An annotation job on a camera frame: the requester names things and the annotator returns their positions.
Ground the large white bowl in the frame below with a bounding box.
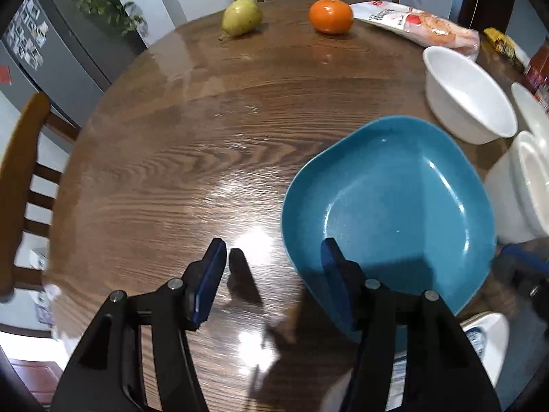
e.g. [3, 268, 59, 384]
[510, 82, 549, 155]

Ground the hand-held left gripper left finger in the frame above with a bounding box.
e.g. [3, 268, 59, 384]
[50, 238, 228, 412]

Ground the grey refrigerator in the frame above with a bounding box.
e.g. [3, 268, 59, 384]
[0, 0, 149, 129]

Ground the white shallow bowl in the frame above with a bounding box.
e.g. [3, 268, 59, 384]
[422, 46, 518, 145]

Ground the orange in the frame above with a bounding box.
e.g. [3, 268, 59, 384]
[309, 0, 354, 35]

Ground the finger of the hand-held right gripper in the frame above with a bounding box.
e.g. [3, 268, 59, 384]
[498, 242, 549, 279]
[510, 268, 549, 314]

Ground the white snack bag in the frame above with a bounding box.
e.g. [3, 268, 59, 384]
[349, 1, 481, 61]

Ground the blue patterned square plate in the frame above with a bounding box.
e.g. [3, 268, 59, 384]
[461, 312, 511, 389]

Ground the white deep bowl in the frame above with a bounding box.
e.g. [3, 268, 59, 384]
[484, 131, 549, 245]

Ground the group of fridge magnet photos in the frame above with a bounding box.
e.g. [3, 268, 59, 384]
[4, 0, 50, 69]

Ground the red sauce bottle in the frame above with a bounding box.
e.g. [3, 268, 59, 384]
[525, 38, 549, 114]

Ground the yellow snack packet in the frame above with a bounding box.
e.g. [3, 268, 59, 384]
[484, 28, 533, 69]

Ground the trailing green plant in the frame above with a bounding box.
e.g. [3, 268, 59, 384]
[69, 0, 149, 37]

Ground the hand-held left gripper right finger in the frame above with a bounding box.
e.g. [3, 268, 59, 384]
[321, 237, 502, 412]

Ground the green pear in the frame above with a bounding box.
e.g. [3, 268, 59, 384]
[220, 0, 263, 41]

